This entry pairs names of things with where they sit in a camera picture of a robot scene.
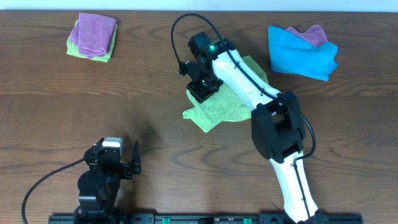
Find green microfibre cloth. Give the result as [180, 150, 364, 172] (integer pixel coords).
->
[182, 55, 269, 133]

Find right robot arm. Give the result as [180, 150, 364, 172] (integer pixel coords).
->
[182, 32, 318, 223]

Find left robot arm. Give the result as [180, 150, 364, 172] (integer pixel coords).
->
[73, 138, 141, 223]

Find blue crumpled cloth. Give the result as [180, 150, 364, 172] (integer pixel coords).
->
[268, 26, 338, 81]

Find folded green cloth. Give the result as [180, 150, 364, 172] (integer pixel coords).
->
[67, 24, 118, 63]

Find folded purple cloth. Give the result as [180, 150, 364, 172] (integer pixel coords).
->
[71, 12, 116, 58]

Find purple crumpled cloth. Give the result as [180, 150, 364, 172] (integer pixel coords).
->
[286, 25, 328, 47]

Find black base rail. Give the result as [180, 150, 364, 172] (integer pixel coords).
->
[47, 212, 364, 224]

